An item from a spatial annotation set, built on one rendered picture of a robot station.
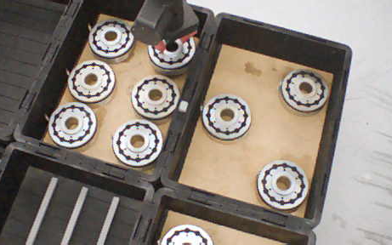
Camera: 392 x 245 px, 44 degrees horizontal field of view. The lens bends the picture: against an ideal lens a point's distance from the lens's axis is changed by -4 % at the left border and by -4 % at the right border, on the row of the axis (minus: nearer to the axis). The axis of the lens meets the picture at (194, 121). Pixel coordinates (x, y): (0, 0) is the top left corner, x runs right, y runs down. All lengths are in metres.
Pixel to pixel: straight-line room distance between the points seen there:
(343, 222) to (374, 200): 0.09
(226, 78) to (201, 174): 0.23
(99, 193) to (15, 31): 0.46
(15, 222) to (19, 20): 0.49
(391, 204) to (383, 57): 0.40
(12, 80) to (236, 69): 0.51
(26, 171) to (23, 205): 0.07
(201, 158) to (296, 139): 0.20
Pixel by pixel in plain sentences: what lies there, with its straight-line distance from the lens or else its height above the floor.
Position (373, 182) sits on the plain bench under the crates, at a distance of 1.22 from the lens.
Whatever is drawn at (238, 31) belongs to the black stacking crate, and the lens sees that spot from 1.10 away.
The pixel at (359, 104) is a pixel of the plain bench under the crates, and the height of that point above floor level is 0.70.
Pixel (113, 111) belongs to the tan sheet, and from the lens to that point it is 1.08.
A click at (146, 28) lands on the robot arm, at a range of 0.86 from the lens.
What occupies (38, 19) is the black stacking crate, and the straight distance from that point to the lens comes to 1.25.
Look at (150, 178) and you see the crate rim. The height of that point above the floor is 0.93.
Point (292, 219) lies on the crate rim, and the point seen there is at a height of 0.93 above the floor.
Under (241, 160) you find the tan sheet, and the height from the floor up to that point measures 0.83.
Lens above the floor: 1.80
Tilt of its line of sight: 66 degrees down
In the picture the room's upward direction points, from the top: 1 degrees clockwise
